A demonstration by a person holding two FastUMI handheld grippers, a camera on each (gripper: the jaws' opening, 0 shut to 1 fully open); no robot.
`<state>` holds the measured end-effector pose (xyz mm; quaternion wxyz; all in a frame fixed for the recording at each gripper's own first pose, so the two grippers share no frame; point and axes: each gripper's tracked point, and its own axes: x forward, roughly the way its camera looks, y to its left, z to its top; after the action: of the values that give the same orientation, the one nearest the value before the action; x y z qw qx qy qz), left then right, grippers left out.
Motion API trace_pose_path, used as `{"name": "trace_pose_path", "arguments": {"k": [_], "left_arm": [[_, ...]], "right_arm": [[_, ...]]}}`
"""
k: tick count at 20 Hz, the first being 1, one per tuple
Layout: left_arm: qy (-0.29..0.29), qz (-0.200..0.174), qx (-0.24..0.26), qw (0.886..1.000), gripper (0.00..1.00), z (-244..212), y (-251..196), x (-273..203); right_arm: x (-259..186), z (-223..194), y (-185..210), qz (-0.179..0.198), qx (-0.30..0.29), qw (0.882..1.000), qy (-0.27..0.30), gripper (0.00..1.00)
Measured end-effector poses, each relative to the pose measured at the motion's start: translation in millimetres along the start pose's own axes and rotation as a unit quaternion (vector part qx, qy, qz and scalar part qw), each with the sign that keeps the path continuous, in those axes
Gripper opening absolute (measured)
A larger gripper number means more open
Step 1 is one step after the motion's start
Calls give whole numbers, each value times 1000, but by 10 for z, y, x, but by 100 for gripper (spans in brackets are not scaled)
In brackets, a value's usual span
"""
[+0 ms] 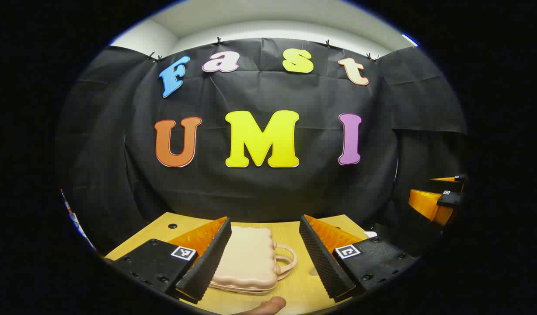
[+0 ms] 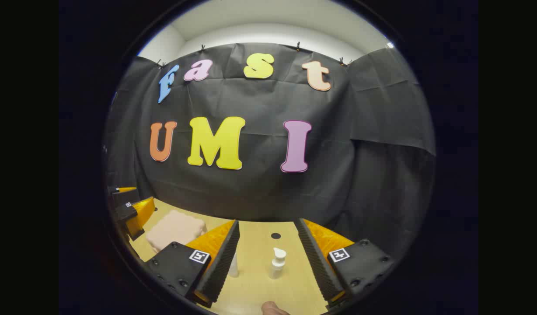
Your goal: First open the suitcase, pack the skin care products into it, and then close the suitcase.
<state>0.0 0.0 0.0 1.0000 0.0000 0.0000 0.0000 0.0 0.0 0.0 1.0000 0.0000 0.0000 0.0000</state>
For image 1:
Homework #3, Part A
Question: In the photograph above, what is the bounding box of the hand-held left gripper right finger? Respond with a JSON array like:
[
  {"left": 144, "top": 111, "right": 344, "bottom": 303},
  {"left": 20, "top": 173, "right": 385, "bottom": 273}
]
[{"left": 299, "top": 214, "right": 420, "bottom": 302}]

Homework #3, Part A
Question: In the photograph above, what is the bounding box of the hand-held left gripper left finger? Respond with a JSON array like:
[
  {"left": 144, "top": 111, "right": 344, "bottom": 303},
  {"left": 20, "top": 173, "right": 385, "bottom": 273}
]
[{"left": 105, "top": 217, "right": 232, "bottom": 303}]

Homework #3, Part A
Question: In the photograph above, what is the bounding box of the pink suitcase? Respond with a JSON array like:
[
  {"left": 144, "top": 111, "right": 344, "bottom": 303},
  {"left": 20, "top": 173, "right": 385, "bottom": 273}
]
[{"left": 209, "top": 225, "right": 298, "bottom": 295}]

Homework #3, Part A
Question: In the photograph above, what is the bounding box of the black backdrop cloth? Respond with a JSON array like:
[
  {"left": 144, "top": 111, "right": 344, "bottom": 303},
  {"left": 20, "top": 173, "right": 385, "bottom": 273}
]
[{"left": 56, "top": 37, "right": 468, "bottom": 254}]

